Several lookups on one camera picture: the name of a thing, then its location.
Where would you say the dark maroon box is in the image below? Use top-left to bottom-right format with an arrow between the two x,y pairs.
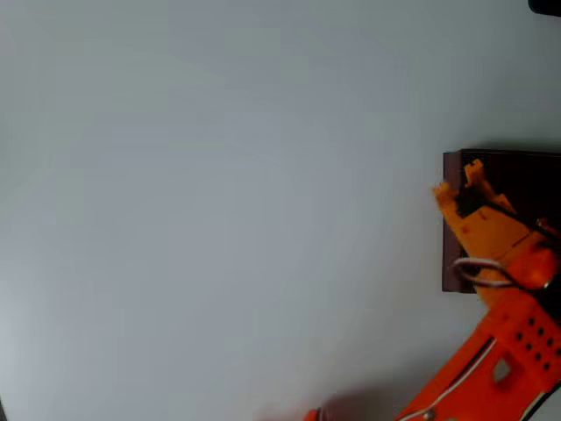
441,148 -> 561,294

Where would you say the small black module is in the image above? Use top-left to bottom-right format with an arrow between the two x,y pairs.
453,182 -> 488,219

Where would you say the black rounded object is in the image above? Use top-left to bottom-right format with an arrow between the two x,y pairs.
527,0 -> 561,18

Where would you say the grey looped servo wire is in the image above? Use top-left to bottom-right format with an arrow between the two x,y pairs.
452,257 -> 516,289

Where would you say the light orange forked camera mount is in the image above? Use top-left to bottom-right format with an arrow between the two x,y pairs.
431,158 -> 534,264

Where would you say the black cable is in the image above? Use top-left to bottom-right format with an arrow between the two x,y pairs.
481,199 -> 561,421

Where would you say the thin white wire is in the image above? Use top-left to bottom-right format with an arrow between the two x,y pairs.
396,339 -> 499,421

